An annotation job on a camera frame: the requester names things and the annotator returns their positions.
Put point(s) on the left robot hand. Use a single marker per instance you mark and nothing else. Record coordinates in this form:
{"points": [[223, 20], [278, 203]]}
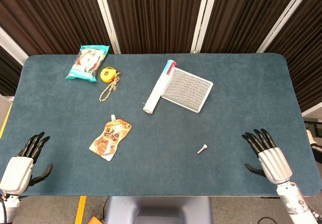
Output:
{"points": [[17, 169]]}

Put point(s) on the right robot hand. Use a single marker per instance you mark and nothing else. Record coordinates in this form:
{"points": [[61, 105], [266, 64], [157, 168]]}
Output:
{"points": [[273, 162]]}

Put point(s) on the small metal bolt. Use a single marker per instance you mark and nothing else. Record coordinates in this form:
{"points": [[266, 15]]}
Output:
{"points": [[202, 149]]}

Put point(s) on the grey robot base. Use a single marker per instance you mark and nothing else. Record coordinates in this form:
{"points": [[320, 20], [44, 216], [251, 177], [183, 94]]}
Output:
{"points": [[158, 210]]}

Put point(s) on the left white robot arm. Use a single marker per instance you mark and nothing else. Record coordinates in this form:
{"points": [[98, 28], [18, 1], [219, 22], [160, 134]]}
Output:
{"points": [[8, 207]]}

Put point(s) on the black equipment on side table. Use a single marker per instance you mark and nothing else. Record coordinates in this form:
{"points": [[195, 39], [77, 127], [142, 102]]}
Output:
{"points": [[313, 129]]}

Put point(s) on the yellow floor tape strip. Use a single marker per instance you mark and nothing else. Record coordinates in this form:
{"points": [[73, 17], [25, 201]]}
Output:
{"points": [[81, 209]]}

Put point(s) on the orange box on floor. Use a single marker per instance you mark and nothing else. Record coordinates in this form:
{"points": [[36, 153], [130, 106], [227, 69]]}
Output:
{"points": [[96, 220]]}

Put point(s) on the orange drink pouch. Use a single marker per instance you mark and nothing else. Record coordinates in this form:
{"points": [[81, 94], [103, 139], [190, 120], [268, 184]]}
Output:
{"points": [[110, 141]]}

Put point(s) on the white square mesh pad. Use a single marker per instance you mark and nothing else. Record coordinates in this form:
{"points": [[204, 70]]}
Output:
{"points": [[186, 89]]}

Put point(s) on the teal snack bag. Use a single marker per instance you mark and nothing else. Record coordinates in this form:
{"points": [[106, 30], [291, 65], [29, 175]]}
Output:
{"points": [[88, 62]]}

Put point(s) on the yellow tape measure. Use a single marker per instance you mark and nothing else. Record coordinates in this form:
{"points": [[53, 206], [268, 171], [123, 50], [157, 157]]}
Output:
{"points": [[107, 74]]}

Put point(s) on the white tube with pink cap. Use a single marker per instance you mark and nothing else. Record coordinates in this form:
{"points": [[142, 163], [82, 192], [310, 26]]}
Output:
{"points": [[159, 87]]}

